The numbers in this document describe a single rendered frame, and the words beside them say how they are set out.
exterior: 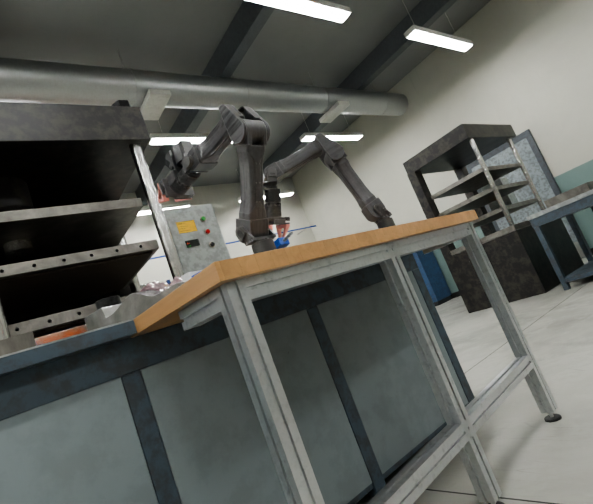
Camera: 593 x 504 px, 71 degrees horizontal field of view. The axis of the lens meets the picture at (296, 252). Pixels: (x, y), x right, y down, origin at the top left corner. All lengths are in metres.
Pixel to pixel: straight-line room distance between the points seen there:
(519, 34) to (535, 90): 0.91
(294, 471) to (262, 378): 0.17
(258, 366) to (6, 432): 0.59
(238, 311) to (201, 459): 0.55
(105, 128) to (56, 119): 0.21
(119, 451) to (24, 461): 0.19
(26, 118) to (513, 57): 7.08
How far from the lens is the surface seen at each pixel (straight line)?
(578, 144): 7.61
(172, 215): 2.40
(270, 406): 0.81
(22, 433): 1.16
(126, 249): 2.19
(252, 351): 0.81
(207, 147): 1.27
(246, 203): 1.13
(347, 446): 1.51
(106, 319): 1.48
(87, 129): 2.34
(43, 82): 5.00
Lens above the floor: 0.64
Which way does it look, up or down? 9 degrees up
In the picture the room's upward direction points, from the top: 21 degrees counter-clockwise
